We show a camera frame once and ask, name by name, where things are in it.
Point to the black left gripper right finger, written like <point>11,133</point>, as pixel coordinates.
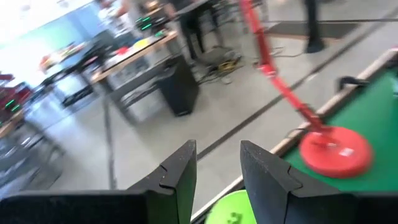
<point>295,208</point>

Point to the red desk lamp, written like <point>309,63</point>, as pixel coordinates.
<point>335,152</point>

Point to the black floor mat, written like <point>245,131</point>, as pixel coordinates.
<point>295,29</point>

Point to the black table clamp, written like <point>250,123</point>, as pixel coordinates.
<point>351,81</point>

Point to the black tower case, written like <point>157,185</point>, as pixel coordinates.
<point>178,90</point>

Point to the person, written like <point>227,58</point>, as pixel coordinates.
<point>312,25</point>
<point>189,31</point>

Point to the wooden work desk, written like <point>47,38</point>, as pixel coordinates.
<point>130,57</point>

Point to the green table mat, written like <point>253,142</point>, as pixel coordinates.
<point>373,130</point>

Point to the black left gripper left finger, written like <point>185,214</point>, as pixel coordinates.
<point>93,208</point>

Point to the lime green plastic bucket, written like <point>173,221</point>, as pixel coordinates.
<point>230,208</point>

